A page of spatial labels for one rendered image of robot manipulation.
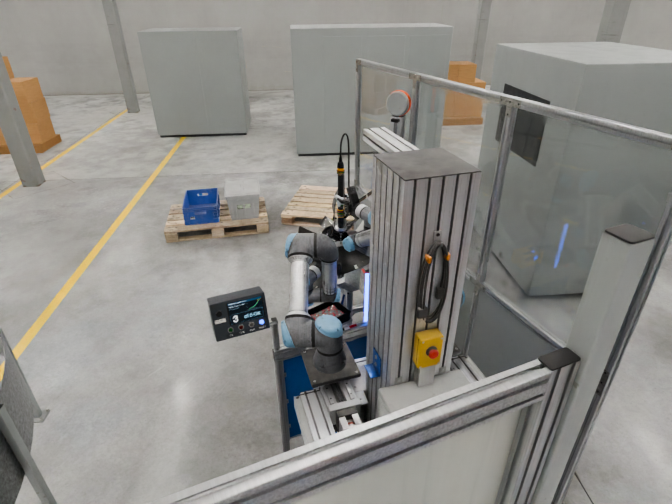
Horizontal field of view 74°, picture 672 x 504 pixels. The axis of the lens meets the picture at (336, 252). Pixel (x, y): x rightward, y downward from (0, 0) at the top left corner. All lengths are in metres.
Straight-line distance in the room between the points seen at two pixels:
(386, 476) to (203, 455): 2.48
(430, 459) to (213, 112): 9.18
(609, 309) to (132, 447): 3.00
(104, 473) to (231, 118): 7.54
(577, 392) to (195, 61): 9.15
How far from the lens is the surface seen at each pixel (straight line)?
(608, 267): 0.71
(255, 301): 2.16
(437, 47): 8.12
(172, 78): 9.69
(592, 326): 0.75
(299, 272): 2.02
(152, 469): 3.20
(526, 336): 2.61
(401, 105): 2.98
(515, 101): 2.38
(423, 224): 1.36
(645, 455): 3.58
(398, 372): 1.72
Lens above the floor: 2.47
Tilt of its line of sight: 30 degrees down
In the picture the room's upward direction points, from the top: 1 degrees counter-clockwise
